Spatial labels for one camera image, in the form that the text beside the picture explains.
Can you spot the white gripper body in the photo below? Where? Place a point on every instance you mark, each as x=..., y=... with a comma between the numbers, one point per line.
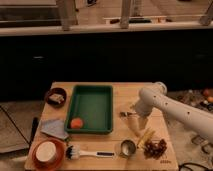
x=142, y=109

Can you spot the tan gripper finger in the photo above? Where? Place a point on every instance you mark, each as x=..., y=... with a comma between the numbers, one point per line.
x=137, y=124

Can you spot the silver metal fork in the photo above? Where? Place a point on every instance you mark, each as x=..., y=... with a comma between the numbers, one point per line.
x=126, y=114

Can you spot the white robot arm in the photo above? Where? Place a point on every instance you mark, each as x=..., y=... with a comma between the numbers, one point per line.
x=155, y=96

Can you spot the green plastic tray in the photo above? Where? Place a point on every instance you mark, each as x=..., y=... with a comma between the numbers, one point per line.
x=93, y=104

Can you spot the silver metal measuring cup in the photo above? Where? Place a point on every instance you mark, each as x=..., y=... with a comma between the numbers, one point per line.
x=127, y=148

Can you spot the bunch of red grapes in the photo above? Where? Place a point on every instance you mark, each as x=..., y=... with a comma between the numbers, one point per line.
x=155, y=150

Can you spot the orange round fruit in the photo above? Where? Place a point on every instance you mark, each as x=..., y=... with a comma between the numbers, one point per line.
x=76, y=123

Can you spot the orange plate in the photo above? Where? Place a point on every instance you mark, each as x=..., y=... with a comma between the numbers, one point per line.
x=52, y=165

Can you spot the blue grey folded cloth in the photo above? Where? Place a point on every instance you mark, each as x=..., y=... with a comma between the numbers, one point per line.
x=54, y=128

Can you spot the dark brown bowl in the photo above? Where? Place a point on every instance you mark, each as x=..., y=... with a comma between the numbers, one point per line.
x=56, y=97

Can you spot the white round cup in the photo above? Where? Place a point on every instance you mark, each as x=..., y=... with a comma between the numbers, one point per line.
x=46, y=151

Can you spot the white handled dish brush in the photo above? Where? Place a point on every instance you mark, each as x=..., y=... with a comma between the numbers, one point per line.
x=75, y=152

